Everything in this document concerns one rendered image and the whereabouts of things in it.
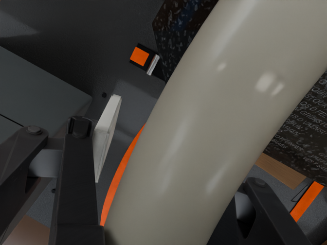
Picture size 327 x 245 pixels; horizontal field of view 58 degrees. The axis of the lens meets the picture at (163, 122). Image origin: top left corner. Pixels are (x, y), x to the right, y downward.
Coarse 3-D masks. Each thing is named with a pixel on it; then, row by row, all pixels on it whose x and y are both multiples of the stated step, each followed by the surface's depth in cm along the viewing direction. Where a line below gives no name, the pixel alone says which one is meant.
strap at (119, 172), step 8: (136, 136) 108; (128, 152) 110; (120, 168) 112; (120, 176) 114; (112, 184) 115; (312, 184) 112; (320, 184) 111; (112, 192) 116; (312, 192) 113; (304, 200) 114; (312, 200) 114; (104, 208) 119; (296, 208) 115; (304, 208) 115; (104, 216) 120; (296, 216) 117
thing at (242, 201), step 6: (240, 186) 14; (240, 192) 14; (240, 198) 14; (246, 198) 14; (240, 204) 14; (246, 204) 14; (252, 204) 14; (240, 210) 14; (246, 210) 14; (252, 210) 14; (240, 216) 14; (246, 216) 14; (252, 216) 14; (246, 222) 14; (252, 222) 14
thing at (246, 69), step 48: (240, 0) 6; (288, 0) 6; (192, 48) 7; (240, 48) 6; (288, 48) 6; (192, 96) 6; (240, 96) 6; (288, 96) 6; (144, 144) 7; (192, 144) 6; (240, 144) 6; (144, 192) 7; (192, 192) 7; (144, 240) 7; (192, 240) 7
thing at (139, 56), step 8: (136, 48) 96; (144, 48) 97; (136, 56) 97; (144, 56) 97; (152, 56) 97; (136, 64) 98; (144, 64) 98; (152, 64) 96; (160, 64) 96; (152, 72) 97; (160, 72) 96
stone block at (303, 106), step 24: (168, 0) 39; (192, 0) 34; (216, 0) 31; (168, 24) 40; (192, 24) 35; (168, 48) 41; (168, 72) 42; (312, 96) 31; (288, 120) 36; (312, 120) 34; (288, 144) 40; (312, 144) 38; (312, 168) 43
